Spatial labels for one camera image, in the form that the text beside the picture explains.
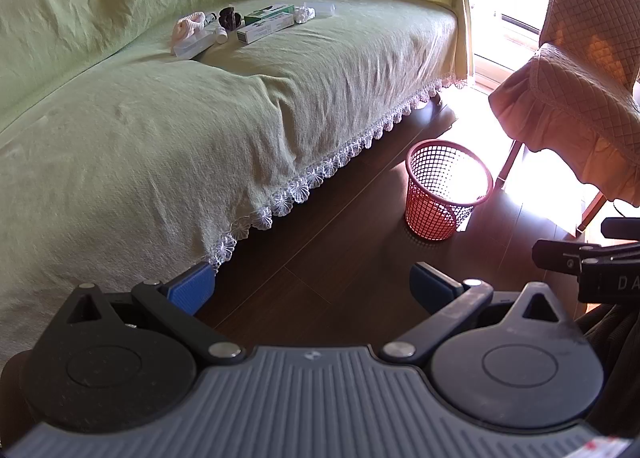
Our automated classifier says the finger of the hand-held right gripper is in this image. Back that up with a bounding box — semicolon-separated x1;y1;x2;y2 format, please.
601;217;640;239
532;238;601;273

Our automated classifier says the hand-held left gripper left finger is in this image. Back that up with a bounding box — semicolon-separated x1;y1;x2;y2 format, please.
66;261;247;368

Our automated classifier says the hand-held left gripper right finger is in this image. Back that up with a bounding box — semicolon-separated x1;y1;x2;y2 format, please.
378;262;576;364

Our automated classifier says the red mesh basket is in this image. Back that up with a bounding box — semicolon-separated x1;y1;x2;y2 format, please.
404;139;495;242

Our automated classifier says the white green box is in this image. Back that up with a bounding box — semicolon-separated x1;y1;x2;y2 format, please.
236;18;296;44

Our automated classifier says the dark cloth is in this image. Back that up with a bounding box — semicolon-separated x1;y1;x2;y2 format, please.
572;303;640;441

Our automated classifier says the wooden chair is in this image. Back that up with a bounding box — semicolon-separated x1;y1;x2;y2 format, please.
497;138;608;239

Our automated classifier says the orange quilted chair cover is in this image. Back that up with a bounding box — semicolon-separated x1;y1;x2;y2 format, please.
487;0;640;204

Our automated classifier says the green sofa cover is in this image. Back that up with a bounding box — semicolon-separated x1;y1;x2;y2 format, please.
0;0;476;369

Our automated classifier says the clear plastic box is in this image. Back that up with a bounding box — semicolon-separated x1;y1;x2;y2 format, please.
172;33;217;59

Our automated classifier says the pink white cloth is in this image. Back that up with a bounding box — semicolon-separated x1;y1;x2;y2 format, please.
171;11;208;46

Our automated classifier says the dark hair claw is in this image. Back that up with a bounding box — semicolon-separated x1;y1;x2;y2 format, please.
219;6;243;32

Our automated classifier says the dark green box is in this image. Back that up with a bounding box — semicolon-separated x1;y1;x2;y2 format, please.
243;5;292;25

